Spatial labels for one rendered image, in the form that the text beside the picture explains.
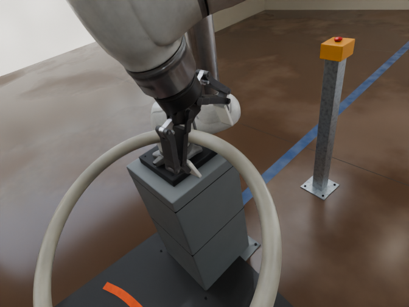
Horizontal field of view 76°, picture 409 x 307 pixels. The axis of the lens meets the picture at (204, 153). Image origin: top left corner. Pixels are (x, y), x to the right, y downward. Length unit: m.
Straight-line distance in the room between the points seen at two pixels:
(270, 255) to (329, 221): 1.59
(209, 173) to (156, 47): 0.90
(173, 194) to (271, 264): 0.75
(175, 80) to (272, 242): 0.28
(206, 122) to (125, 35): 0.83
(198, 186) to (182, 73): 0.83
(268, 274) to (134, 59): 0.34
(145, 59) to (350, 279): 1.67
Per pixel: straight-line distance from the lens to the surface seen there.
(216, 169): 1.19
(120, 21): 0.30
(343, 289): 1.78
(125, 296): 1.88
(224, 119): 0.57
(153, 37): 0.31
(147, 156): 1.31
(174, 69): 0.35
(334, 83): 1.66
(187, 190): 1.12
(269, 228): 0.44
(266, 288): 0.43
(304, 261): 1.82
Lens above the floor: 1.58
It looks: 38 degrees down
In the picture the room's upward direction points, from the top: 13 degrees counter-clockwise
